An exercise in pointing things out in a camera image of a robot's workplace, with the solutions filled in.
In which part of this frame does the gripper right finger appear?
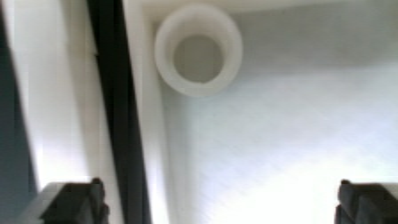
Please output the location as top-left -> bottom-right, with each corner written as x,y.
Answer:
334,180 -> 398,224

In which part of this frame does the white square table top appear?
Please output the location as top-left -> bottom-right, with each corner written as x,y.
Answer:
119,0 -> 398,224

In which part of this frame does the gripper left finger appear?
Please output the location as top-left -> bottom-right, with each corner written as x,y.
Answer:
23,178 -> 110,224

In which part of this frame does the white u-shaped obstacle fence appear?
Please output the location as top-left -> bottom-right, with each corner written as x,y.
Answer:
0,0 -> 125,224

